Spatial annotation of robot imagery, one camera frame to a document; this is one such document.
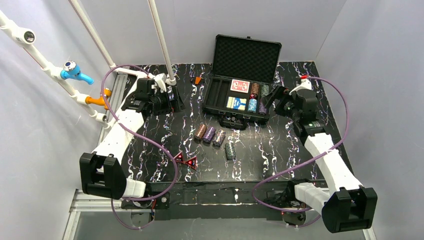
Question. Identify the purple chip stack on table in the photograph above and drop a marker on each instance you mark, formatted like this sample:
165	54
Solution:
209	134

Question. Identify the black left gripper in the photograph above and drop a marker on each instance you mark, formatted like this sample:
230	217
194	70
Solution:
171	100

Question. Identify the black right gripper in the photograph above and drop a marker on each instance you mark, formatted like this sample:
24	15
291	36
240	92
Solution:
278	102

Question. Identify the green chip stack in case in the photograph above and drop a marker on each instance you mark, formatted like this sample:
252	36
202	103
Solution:
264	90

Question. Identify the light blue chip stack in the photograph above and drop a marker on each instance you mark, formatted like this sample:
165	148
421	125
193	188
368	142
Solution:
252	105

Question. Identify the blue tap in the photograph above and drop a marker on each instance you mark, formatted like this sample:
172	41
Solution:
71	70

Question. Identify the orange black small clip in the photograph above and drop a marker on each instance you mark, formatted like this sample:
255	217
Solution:
196	80

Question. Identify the brown chip stack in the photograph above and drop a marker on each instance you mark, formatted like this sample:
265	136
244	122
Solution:
200	132
255	88

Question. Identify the aluminium rail frame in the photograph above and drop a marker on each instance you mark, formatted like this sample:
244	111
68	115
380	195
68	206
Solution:
369	233

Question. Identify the grey pink chip stack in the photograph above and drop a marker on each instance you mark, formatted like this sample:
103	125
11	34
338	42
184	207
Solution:
218	138

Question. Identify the white pvc pipe frame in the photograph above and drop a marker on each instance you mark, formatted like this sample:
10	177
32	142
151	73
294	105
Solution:
25	38

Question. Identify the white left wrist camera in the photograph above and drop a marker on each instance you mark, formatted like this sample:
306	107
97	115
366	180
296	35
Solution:
159	82

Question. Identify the red card deck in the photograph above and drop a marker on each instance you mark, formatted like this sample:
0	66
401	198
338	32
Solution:
240	86

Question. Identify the red triangle dealer button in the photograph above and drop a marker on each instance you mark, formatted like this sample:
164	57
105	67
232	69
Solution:
179	158

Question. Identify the blue card deck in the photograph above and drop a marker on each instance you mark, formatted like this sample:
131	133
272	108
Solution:
236	103

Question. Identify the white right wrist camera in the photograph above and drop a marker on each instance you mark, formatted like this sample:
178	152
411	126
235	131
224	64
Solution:
304	83

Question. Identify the dark green chip stack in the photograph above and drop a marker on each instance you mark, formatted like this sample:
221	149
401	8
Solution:
230	150

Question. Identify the brown chip stack in case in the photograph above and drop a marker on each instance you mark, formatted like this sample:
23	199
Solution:
255	88

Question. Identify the black poker case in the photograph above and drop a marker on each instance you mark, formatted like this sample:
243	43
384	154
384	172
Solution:
240	58

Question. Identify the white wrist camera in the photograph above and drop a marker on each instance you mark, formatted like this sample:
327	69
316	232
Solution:
159	82
304	83

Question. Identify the orange tap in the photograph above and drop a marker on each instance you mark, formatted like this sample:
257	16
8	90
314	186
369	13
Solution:
102	100

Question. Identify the purple chip stack in case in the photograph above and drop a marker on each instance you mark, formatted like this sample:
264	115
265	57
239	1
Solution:
262	110

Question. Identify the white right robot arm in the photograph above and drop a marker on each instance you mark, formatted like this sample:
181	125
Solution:
348	205

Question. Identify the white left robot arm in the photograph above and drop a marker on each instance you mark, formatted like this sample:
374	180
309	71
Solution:
100	170

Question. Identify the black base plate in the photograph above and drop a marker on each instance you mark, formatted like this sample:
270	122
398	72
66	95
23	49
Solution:
227	200

